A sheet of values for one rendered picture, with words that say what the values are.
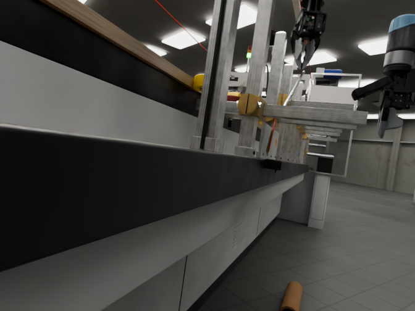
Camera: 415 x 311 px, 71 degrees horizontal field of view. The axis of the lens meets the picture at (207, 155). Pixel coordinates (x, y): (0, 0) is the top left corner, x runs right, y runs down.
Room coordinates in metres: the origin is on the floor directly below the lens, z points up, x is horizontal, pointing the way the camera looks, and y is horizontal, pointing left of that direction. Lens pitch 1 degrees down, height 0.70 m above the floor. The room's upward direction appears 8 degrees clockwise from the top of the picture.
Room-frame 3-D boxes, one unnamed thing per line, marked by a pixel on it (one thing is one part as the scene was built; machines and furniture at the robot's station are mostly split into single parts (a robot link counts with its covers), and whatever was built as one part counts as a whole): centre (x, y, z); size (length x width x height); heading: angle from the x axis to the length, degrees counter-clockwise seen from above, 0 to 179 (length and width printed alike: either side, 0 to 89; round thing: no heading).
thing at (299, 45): (0.90, -0.24, 1.04); 0.06 x 0.03 x 0.09; 178
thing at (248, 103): (0.76, -0.10, 0.83); 0.13 x 0.06 x 0.05; 158
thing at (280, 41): (0.97, -0.19, 0.89); 0.03 x 0.03 x 0.48; 68
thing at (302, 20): (0.89, -0.25, 1.15); 0.09 x 0.08 x 0.12; 178
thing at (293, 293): (1.38, -0.50, 0.04); 0.30 x 0.08 x 0.08; 158
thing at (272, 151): (0.94, -0.20, 0.75); 0.26 x 0.01 x 0.10; 158
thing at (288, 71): (1.21, -0.28, 0.86); 0.03 x 0.03 x 0.48; 68
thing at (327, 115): (0.76, -0.15, 0.82); 0.43 x 0.03 x 0.04; 68
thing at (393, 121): (0.86, -0.53, 0.86); 0.06 x 0.03 x 0.09; 68
